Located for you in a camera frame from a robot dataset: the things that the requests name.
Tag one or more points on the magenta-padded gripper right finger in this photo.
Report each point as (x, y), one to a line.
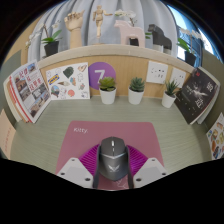
(150, 170)

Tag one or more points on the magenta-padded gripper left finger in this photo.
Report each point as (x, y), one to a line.
(75, 171)

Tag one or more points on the grey computer mouse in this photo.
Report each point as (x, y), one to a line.
(112, 156)

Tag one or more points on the pink mouse pad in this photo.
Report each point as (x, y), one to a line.
(133, 133)

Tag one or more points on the small succulent in white pot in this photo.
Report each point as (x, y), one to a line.
(107, 96)
(136, 96)
(168, 100)

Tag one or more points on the black cover book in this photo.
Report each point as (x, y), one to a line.
(196, 95)

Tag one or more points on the white sticker sheet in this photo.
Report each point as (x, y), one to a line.
(66, 81)

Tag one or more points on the red spine book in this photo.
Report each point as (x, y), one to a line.
(18, 100)

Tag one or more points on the illustrated cover book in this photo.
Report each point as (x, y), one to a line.
(31, 90)

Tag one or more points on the purple round number sign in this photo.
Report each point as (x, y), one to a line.
(100, 71)

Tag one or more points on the light wooden desk ledge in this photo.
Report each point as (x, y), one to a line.
(130, 53)

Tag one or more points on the white orchid, small black pot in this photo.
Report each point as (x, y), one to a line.
(190, 57)

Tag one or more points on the white orchid, large black pot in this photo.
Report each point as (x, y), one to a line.
(51, 48)

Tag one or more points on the black horse figurine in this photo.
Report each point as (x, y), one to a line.
(160, 36)

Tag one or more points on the pink horse figurine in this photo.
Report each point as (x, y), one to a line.
(128, 31)

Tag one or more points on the dark framed window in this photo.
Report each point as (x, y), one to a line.
(196, 36)

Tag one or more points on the wooden hand model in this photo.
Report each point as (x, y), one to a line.
(75, 28)

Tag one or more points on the grey curtain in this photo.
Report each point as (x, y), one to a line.
(86, 26)

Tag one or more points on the wooden mannequin figure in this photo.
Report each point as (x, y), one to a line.
(99, 20)

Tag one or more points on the white orchid behind horse figurines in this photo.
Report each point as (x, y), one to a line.
(125, 13)

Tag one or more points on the white wall socket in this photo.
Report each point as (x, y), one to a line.
(177, 77)
(156, 71)

